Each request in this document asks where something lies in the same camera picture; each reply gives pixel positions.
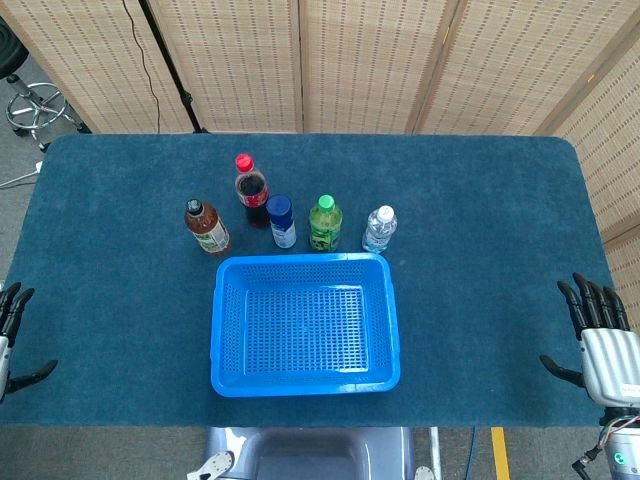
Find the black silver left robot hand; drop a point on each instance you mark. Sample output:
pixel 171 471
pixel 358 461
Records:
pixel 14 305

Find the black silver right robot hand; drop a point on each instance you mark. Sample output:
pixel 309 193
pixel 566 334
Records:
pixel 610 360

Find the brown tea bottle black cap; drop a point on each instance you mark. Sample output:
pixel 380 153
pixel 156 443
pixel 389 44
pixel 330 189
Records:
pixel 207 230

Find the cola bottle red cap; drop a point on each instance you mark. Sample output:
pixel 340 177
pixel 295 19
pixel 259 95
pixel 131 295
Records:
pixel 252 192

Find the clear water bottle white cap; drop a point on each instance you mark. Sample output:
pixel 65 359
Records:
pixel 380 230

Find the white bottle blue cap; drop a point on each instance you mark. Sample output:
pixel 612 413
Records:
pixel 280 212

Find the green soda bottle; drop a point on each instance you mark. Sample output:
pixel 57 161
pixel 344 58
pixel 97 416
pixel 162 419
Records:
pixel 325 225

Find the blue plastic basket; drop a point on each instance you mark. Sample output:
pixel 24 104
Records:
pixel 225 380

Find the dark blue table mat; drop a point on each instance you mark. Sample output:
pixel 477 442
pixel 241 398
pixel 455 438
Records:
pixel 125 250

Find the yellow floor tape strip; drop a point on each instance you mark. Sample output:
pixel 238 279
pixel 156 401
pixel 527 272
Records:
pixel 500 450

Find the white table leg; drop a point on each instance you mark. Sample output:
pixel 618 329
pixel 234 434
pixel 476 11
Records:
pixel 436 450

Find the black stool chrome base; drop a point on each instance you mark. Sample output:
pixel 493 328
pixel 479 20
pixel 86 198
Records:
pixel 35 107

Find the black tripod stand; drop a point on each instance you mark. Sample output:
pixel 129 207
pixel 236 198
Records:
pixel 170 65

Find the blue-grey robot torso base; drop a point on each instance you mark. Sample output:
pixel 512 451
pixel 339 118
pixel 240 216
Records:
pixel 300 450

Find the bamboo folding screen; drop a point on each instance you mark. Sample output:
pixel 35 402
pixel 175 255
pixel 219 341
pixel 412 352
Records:
pixel 350 60

